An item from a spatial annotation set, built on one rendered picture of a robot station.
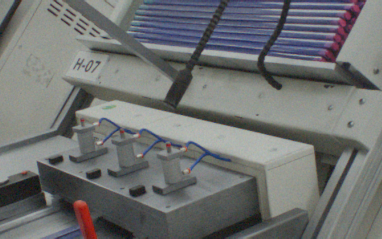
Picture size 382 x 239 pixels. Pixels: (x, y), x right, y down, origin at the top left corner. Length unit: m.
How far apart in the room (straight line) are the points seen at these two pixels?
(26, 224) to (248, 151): 0.32
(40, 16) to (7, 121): 0.31
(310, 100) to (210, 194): 0.20
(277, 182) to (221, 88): 0.25
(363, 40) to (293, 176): 0.18
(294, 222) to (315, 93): 0.18
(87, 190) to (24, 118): 1.31
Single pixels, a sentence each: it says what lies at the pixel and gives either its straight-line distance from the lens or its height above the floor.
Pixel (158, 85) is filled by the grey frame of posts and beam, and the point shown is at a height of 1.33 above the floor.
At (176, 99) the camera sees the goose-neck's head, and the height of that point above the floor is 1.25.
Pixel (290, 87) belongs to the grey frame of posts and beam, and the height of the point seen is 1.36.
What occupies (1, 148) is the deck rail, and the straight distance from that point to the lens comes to 1.51.
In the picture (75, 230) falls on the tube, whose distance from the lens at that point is 1.05.
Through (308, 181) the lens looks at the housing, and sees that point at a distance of 1.02.
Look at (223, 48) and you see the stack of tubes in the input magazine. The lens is 1.19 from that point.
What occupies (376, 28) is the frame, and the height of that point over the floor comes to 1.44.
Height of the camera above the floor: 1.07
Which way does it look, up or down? 11 degrees up
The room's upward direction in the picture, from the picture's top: 28 degrees clockwise
